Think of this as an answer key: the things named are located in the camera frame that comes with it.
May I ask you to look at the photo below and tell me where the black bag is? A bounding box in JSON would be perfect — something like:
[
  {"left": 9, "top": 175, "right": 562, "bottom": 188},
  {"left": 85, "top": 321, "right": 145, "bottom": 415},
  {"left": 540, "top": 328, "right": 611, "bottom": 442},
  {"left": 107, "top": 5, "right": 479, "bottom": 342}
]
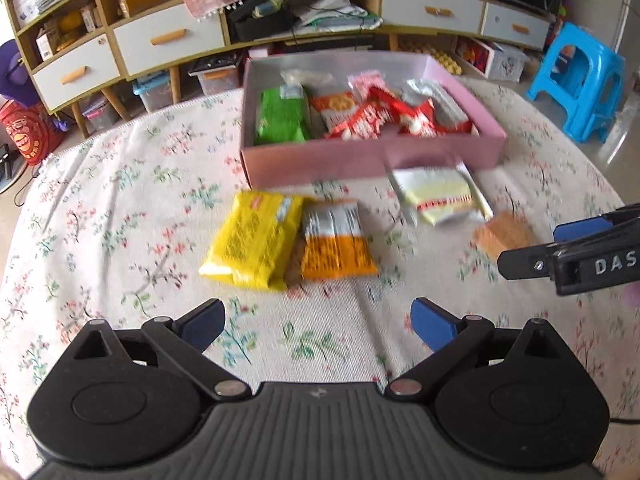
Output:
[{"left": 227, "top": 0, "right": 301, "bottom": 43}]

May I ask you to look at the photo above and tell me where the purple bag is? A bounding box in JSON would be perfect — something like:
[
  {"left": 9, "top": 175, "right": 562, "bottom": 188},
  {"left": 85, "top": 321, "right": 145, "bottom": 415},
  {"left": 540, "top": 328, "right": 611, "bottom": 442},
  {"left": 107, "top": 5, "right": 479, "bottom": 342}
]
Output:
[{"left": 0, "top": 39, "right": 32, "bottom": 103}]

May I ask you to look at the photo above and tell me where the pile of folded cloths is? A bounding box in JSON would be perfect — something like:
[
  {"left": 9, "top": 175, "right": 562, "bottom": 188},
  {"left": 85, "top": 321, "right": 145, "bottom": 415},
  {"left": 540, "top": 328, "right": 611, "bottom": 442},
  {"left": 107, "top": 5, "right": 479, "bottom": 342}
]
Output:
[{"left": 295, "top": 0, "right": 383, "bottom": 31}]

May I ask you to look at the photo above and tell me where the blue lid storage bin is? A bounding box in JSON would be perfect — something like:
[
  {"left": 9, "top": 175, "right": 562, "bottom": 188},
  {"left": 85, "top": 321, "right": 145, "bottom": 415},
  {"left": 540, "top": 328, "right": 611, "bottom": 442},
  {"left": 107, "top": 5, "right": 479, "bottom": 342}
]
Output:
[{"left": 132, "top": 71, "right": 173, "bottom": 113}]

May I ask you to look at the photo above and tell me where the black lid storage bin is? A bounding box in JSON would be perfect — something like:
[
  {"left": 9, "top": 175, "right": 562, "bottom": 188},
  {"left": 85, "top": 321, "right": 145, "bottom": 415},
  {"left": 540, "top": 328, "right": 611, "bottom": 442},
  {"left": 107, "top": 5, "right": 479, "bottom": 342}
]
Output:
[{"left": 189, "top": 52, "right": 246, "bottom": 96}]

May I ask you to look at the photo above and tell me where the brown cardboard box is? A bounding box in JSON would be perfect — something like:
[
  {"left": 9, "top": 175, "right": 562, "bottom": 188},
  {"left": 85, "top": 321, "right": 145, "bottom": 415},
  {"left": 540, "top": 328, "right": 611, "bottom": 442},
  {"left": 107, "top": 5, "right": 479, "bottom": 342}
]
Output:
[{"left": 119, "top": 0, "right": 163, "bottom": 18}]

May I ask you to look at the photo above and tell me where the silver snack packet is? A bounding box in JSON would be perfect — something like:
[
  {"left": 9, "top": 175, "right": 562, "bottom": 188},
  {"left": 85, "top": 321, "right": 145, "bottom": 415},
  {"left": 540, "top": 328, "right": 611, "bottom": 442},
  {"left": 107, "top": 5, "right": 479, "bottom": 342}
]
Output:
[{"left": 402, "top": 79, "right": 471, "bottom": 126}]

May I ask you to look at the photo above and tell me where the orange red cracker packet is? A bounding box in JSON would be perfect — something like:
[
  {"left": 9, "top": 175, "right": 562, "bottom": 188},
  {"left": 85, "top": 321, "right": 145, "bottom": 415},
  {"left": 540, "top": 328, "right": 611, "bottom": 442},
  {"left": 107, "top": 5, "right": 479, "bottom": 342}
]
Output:
[{"left": 309, "top": 91, "right": 360, "bottom": 137}]

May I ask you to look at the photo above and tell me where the long wooden cabinet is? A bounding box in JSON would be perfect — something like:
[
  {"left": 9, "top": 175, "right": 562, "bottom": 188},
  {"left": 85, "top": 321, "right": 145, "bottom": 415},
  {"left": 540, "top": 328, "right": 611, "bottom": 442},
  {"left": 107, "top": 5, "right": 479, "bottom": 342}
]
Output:
[{"left": 2, "top": 0, "right": 558, "bottom": 138}]

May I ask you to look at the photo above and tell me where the green snack packet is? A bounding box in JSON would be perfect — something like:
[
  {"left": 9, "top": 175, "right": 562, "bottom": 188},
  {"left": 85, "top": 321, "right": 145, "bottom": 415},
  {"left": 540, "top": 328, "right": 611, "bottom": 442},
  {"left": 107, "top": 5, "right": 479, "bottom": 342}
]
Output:
[{"left": 255, "top": 85, "right": 312, "bottom": 145}]

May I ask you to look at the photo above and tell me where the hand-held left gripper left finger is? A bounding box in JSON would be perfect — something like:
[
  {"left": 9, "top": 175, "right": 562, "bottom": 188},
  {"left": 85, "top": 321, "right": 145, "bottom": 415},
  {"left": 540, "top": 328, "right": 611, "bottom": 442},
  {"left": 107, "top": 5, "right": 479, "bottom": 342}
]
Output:
[{"left": 70, "top": 298, "right": 252, "bottom": 402}]

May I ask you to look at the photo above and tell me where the pale yellow snack packet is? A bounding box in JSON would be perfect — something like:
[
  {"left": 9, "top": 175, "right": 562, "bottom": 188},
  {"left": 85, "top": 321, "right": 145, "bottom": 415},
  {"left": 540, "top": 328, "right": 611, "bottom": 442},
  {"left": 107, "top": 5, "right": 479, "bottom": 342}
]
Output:
[{"left": 390, "top": 161, "right": 495, "bottom": 227}]

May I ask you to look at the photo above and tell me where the white cabinet drawer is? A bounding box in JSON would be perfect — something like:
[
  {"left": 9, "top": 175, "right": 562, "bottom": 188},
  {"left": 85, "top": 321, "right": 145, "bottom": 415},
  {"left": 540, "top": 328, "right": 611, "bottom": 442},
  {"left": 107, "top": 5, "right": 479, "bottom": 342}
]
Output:
[
  {"left": 482, "top": 2, "right": 551, "bottom": 51},
  {"left": 112, "top": 2, "right": 228, "bottom": 78},
  {"left": 382, "top": 0, "right": 486, "bottom": 33},
  {"left": 31, "top": 35, "right": 123, "bottom": 111}
]

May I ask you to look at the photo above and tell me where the pink snack packet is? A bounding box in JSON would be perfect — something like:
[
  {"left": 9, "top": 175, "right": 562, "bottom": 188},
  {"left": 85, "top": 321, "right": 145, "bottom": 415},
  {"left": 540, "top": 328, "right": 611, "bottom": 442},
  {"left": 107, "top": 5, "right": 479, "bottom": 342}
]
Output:
[{"left": 347, "top": 72, "right": 388, "bottom": 103}]

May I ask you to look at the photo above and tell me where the purple lid storage bin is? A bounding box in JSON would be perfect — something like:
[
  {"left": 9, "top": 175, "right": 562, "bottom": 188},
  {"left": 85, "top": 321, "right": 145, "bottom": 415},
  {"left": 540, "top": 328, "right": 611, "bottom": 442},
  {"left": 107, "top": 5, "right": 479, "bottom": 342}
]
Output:
[{"left": 80, "top": 94, "right": 121, "bottom": 131}]

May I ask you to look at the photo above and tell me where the yellow egg tray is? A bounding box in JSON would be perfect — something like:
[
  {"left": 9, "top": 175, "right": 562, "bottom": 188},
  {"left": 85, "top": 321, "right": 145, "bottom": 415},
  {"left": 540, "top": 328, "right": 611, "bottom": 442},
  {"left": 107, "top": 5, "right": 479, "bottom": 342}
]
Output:
[{"left": 397, "top": 35, "right": 465, "bottom": 77}]

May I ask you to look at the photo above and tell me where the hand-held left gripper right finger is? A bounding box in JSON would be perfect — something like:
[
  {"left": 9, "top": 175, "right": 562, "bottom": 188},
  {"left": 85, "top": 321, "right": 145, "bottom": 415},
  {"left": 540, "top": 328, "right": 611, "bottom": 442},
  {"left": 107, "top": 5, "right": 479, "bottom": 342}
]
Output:
[{"left": 382, "top": 297, "right": 568, "bottom": 401}]

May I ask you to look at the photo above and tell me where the orange and white snack packet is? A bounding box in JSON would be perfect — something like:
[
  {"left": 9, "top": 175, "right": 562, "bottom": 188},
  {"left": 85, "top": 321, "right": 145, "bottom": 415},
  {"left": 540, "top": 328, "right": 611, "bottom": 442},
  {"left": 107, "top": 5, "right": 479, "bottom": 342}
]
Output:
[{"left": 299, "top": 199, "right": 380, "bottom": 281}]

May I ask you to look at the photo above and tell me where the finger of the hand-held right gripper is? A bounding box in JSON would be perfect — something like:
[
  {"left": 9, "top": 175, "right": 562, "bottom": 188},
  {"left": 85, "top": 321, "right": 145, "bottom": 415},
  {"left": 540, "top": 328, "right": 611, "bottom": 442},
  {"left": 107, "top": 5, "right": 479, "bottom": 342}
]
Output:
[
  {"left": 497, "top": 240, "right": 561, "bottom": 281},
  {"left": 552, "top": 204, "right": 640, "bottom": 243}
]

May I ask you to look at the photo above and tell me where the tan snack packet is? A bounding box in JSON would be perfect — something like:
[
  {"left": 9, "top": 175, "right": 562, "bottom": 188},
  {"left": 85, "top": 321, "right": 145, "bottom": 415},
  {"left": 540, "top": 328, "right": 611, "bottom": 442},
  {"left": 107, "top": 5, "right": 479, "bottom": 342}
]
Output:
[{"left": 474, "top": 211, "right": 535, "bottom": 261}]

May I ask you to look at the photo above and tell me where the red patterned bag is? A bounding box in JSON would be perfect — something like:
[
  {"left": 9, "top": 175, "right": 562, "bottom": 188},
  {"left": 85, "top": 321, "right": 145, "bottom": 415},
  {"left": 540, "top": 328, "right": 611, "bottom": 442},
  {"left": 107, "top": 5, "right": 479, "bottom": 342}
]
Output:
[{"left": 0, "top": 100, "right": 66, "bottom": 167}]

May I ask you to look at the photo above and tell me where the red snack packet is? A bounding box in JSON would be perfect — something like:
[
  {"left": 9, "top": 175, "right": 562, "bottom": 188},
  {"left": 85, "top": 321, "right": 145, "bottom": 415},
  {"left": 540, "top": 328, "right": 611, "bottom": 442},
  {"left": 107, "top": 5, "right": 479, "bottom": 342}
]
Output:
[
  {"left": 397, "top": 99, "right": 440, "bottom": 138},
  {"left": 369, "top": 86, "right": 406, "bottom": 112},
  {"left": 439, "top": 119, "right": 481, "bottom": 136},
  {"left": 327, "top": 102, "right": 398, "bottom": 140}
]

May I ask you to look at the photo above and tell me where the white printed storage box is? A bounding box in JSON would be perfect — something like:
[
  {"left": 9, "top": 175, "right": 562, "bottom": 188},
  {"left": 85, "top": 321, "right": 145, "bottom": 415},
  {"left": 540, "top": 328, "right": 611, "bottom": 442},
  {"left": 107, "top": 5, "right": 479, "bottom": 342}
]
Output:
[{"left": 455, "top": 35, "right": 531, "bottom": 83}]

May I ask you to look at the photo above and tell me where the blue plastic stool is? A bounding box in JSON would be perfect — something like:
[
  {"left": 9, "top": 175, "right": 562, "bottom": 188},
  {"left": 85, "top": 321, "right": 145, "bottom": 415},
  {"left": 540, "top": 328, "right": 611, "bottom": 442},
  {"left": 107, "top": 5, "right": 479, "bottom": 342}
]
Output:
[{"left": 525, "top": 22, "right": 627, "bottom": 143}]

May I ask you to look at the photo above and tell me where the pink cardboard box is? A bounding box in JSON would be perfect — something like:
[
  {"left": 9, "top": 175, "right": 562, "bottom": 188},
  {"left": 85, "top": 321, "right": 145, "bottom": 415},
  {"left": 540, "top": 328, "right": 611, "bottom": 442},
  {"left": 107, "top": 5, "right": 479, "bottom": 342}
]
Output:
[{"left": 239, "top": 54, "right": 508, "bottom": 188}]

